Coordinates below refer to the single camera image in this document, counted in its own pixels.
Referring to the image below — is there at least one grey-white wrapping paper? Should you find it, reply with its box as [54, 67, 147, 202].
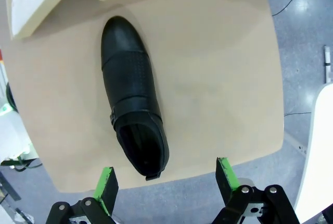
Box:
[11, 0, 79, 36]

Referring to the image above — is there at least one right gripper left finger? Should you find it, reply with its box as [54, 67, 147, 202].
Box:
[46, 166, 120, 224]

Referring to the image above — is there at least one black leather buckle shoe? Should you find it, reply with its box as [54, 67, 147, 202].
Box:
[100, 16, 171, 182]

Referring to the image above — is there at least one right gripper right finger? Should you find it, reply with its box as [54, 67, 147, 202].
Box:
[212, 157, 300, 224]

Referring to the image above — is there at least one white table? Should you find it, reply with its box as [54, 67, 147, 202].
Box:
[295, 83, 333, 224]

